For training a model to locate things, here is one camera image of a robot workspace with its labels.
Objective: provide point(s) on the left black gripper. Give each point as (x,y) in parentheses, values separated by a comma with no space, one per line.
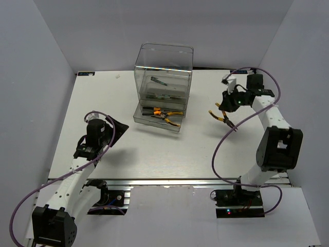
(120,129)

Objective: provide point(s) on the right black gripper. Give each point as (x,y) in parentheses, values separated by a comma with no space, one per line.
(226,104)

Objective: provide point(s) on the orange handled pliers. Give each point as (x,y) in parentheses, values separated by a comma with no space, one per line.
(150,111)

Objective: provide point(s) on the yellow handled needle-nose pliers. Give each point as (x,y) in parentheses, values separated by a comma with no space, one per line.
(164,115)

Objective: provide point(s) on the green black screwdriver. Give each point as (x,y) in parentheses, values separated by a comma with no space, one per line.
(170,97)
(156,80)
(157,97)

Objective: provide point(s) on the clear plastic drawer cabinet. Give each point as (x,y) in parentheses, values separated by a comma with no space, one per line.
(179,84)

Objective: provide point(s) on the clear hinged cabinet lid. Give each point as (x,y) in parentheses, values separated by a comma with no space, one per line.
(165,56)

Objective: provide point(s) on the yellow handled small pliers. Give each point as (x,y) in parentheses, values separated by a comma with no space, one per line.
(223,119)

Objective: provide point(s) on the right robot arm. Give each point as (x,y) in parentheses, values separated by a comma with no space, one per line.
(296,137)

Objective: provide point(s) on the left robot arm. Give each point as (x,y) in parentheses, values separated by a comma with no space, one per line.
(56,223)

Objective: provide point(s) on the right blue label sticker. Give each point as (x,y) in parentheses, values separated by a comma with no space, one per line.
(241,72)

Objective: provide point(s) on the blue label sticker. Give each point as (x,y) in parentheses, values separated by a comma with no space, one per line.
(241,72)
(85,73)

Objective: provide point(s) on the left blue label sticker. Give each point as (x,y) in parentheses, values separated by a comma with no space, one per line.
(85,73)

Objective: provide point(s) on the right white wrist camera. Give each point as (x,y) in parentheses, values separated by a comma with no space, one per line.
(230,82)

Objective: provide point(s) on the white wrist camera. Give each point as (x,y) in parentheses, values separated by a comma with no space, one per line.
(230,82)
(91,116)

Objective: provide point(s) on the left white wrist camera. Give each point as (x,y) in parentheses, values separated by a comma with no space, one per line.
(91,116)

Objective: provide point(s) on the front aluminium rail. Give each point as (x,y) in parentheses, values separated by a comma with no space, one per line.
(163,182)

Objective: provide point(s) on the aluminium rail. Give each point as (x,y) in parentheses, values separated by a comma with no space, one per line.
(273,154)
(163,182)

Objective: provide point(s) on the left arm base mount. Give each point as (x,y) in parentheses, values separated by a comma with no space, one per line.
(117,204)

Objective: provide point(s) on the right aluminium rail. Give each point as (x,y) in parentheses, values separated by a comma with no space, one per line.
(273,154)

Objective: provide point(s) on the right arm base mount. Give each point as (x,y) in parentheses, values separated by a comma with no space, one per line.
(229,204)

